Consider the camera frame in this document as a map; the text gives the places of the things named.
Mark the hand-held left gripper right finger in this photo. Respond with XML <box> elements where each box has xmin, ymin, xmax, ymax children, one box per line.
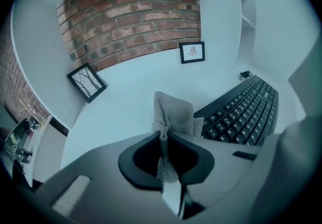
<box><xmin>167</xmin><ymin>131</ymin><xmax>216</xmax><ymax>185</ymax></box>

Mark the wooden stand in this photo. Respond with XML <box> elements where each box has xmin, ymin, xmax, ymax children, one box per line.
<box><xmin>19</xmin><ymin>97</ymin><xmax>39</xmax><ymax>118</ymax></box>

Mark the white side table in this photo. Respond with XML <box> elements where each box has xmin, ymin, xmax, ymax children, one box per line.
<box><xmin>25</xmin><ymin>114</ymin><xmax>69</xmax><ymax>184</ymax></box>

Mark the black framed white picture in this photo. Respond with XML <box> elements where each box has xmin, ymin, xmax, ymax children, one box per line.
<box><xmin>179</xmin><ymin>41</ymin><xmax>205</xmax><ymax>64</ymax></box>

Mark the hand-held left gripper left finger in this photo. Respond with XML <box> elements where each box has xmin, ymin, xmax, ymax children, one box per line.
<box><xmin>118</xmin><ymin>131</ymin><xmax>163</xmax><ymax>191</ymax></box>

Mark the grey cloth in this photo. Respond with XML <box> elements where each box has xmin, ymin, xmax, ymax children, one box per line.
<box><xmin>152</xmin><ymin>91</ymin><xmax>205</xmax><ymax>184</ymax></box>

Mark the black framed tree picture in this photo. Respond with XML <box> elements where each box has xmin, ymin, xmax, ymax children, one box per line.
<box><xmin>66</xmin><ymin>62</ymin><xmax>108</xmax><ymax>104</ymax></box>

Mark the white shelf unit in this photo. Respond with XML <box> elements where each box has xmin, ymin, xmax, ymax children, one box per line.
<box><xmin>10</xmin><ymin>0</ymin><xmax>257</xmax><ymax>130</ymax></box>

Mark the black keyboard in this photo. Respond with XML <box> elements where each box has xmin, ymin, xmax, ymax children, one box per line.
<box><xmin>193</xmin><ymin>74</ymin><xmax>279</xmax><ymax>146</ymax></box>

